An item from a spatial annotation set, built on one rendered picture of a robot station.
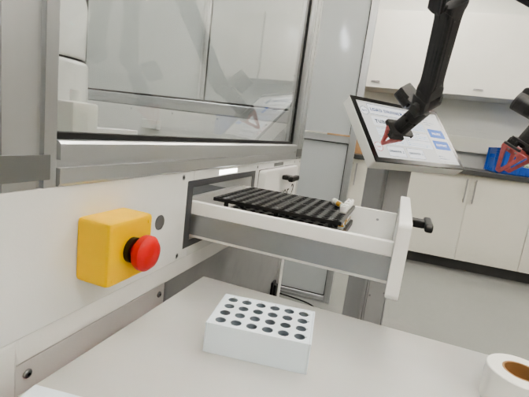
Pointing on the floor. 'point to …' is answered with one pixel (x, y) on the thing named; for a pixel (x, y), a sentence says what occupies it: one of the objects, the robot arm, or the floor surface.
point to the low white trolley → (148, 324)
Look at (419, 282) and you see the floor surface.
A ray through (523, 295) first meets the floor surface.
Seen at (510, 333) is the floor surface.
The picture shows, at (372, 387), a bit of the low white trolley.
